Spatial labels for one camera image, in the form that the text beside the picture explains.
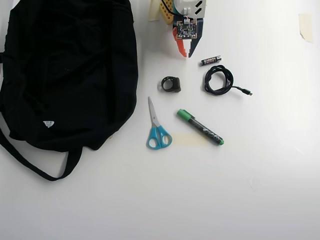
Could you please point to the black fabric bag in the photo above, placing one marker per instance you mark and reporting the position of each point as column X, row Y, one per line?
column 62, row 75

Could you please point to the black aaa battery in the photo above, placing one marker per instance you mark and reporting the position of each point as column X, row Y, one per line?
column 211, row 61

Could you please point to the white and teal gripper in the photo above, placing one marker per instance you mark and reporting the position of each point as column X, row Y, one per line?
column 179, row 46

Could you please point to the folded beige masking tape piece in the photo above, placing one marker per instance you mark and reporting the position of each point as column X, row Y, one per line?
column 153, row 12

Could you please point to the torn beige masking tape piece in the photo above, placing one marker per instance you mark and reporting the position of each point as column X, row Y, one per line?
column 307, row 27

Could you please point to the wide beige masking tape strip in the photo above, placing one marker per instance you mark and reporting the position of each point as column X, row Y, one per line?
column 185, row 140

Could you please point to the green and black marker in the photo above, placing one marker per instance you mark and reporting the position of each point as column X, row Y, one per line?
column 200, row 127

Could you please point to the yellow and white robot arm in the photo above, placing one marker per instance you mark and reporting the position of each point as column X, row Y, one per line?
column 166, row 13

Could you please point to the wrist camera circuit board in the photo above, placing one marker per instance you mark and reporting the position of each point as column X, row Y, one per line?
column 186, row 30

